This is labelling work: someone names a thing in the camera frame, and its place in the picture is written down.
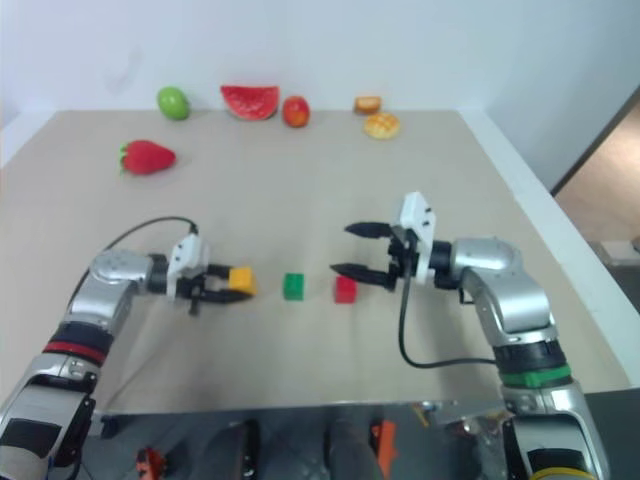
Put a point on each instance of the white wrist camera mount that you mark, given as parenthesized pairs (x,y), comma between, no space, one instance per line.
(187,257)
(419,220)

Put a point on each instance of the green toy apple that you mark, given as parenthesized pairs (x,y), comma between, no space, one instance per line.
(173,103)

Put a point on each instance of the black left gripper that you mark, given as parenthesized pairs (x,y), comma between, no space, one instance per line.
(192,290)

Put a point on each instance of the red toy apple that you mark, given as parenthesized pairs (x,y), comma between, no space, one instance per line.
(296,111)

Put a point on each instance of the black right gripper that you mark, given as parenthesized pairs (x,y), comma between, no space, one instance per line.
(400,260)

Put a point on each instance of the small brown toy bread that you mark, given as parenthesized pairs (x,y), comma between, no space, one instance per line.
(368,105)

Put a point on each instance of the toy watermelon slice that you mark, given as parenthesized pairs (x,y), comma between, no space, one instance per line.
(250,102)

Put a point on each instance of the round yellow toy bun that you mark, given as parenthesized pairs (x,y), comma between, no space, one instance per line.
(382,126)

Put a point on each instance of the red toy strawberry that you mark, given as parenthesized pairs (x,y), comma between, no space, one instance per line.
(147,157)

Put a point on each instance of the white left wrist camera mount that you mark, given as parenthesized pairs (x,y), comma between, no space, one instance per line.
(187,257)

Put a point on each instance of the dark rounded shape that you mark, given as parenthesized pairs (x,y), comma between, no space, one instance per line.
(350,445)

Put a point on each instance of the orange clamp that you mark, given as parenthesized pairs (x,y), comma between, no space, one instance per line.
(150,460)
(386,440)

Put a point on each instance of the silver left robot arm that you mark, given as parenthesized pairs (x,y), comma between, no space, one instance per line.
(95,300)

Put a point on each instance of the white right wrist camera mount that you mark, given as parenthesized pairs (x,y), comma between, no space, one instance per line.
(419,220)

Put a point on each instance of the green cube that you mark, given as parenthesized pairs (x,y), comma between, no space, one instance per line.
(294,287)

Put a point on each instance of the red cube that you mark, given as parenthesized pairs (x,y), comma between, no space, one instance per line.
(345,290)

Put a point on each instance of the yellow cube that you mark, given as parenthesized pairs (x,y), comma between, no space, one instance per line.
(242,281)

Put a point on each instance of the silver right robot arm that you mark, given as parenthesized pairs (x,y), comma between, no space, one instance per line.
(520,310)

